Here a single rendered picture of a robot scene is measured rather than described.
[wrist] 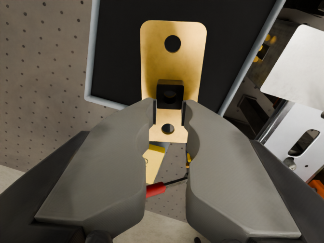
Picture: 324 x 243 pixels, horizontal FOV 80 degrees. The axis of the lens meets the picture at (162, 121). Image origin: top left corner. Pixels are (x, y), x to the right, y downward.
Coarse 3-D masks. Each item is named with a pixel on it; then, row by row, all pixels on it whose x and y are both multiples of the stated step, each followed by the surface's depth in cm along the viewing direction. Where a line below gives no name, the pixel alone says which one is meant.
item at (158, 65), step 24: (144, 24) 11; (168, 24) 11; (192, 24) 11; (144, 48) 12; (192, 48) 12; (144, 72) 12; (168, 72) 12; (192, 72) 12; (144, 96) 13; (168, 96) 13; (192, 96) 13; (168, 120) 14
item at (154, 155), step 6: (150, 144) 24; (150, 150) 23; (156, 150) 23; (162, 150) 24; (144, 156) 24; (150, 156) 24; (156, 156) 24; (162, 156) 24; (150, 162) 24; (156, 162) 24; (150, 168) 25; (156, 168) 25; (150, 174) 25; (156, 174) 26; (150, 180) 26
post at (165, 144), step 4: (164, 124) 28; (168, 124) 28; (164, 128) 27; (168, 128) 27; (168, 132) 27; (152, 144) 25; (156, 144) 25; (160, 144) 25; (164, 144) 25; (168, 144) 25
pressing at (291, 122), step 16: (288, 112) 37; (304, 112) 37; (320, 112) 37; (272, 128) 39; (288, 128) 39; (304, 128) 39; (320, 128) 39; (272, 144) 42; (288, 144) 41; (320, 144) 41; (304, 160) 44; (320, 160) 43; (304, 176) 46
